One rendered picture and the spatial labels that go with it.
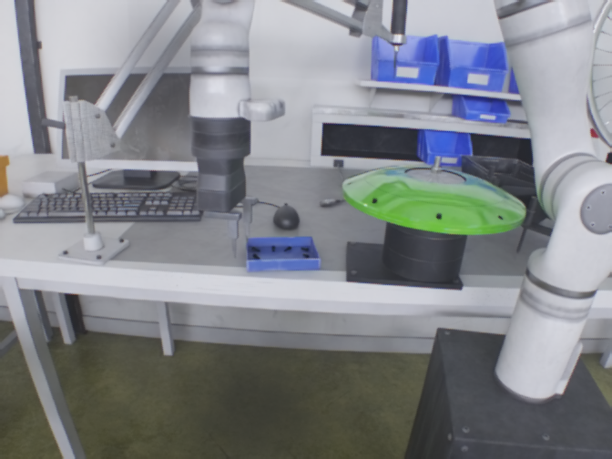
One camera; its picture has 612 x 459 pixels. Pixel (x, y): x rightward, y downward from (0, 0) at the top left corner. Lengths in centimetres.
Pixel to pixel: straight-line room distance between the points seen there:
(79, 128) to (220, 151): 33
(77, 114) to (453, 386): 72
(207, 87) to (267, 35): 110
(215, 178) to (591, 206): 43
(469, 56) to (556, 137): 112
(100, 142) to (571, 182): 70
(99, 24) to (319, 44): 84
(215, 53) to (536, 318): 50
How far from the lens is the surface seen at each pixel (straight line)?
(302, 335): 194
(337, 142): 158
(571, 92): 51
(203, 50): 48
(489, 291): 76
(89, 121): 75
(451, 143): 164
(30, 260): 86
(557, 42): 47
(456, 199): 62
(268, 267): 70
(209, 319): 197
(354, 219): 97
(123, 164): 126
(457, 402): 60
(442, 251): 68
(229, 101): 48
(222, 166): 49
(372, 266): 73
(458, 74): 142
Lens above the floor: 125
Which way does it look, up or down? 22 degrees down
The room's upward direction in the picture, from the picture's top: 3 degrees clockwise
